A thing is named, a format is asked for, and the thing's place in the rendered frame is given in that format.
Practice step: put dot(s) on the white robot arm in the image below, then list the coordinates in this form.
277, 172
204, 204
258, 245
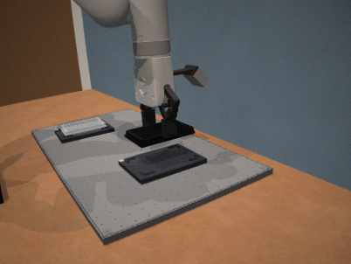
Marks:
149, 20

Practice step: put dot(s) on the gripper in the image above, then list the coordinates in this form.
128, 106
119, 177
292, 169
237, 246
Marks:
154, 85

